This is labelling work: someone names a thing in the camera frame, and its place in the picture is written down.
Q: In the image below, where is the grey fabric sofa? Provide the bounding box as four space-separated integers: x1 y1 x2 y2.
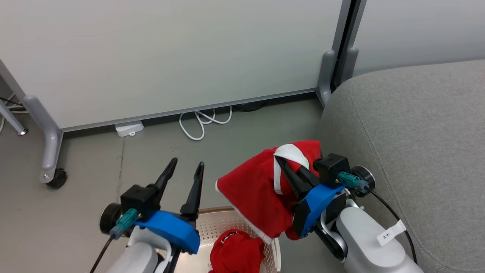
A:
318 59 485 273

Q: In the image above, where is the grey metal table leg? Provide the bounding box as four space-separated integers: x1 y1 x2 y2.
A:
0 99 29 137

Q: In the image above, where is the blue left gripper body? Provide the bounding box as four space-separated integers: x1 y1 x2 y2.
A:
135 210 201 255

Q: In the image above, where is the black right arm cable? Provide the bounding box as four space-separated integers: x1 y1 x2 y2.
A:
338 171 418 265

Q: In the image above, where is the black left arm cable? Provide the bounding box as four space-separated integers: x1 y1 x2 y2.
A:
89 208 139 273

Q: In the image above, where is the grey partition leg with caster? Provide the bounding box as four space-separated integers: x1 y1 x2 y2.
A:
22 95 64 185

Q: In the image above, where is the white looped cable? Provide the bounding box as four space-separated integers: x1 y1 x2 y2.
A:
178 106 233 141

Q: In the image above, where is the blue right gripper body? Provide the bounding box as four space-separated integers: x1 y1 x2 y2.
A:
292 183 346 238

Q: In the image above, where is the red garment with white trim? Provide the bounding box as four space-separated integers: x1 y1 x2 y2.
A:
215 140 322 244

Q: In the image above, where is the thin black floor cable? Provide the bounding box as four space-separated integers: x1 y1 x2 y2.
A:
0 96 25 113

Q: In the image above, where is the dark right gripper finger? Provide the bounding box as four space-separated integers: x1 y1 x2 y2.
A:
297 165 321 187
274 155 312 200

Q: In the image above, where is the plain red garment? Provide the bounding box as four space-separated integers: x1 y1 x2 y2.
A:
209 228 266 273

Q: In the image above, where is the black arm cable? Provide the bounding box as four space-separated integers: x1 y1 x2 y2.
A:
338 171 418 265
89 208 139 273

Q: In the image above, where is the black caster wheel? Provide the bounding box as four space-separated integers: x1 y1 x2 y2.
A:
46 168 68 189

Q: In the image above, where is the black cable under partition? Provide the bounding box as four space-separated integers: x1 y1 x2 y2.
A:
232 100 267 113

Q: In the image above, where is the white paper cable label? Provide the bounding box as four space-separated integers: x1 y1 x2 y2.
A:
377 220 407 247

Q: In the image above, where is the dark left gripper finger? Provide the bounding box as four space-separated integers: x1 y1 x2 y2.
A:
180 162 205 222
153 158 178 201

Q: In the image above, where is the short grey partition foot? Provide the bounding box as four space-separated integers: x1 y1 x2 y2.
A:
338 47 359 87
316 49 337 107

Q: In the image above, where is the large white partition panel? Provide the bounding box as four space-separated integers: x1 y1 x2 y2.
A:
0 0 344 132

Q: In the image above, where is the white perforated laundry basket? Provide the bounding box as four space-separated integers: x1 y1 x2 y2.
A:
158 206 282 273

